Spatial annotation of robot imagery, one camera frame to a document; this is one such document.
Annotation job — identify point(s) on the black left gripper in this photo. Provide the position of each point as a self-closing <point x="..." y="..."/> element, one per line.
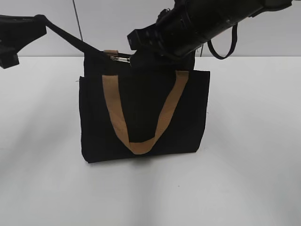
<point x="16" y="32"/>

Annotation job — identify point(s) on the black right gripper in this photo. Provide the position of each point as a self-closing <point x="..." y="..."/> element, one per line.
<point x="150" y="40"/>

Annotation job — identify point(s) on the black tote bag tan handles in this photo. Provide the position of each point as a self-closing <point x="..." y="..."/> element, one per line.
<point x="128" y="113"/>

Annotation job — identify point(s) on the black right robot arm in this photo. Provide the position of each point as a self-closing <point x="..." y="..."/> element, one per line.
<point x="180" y="31"/>

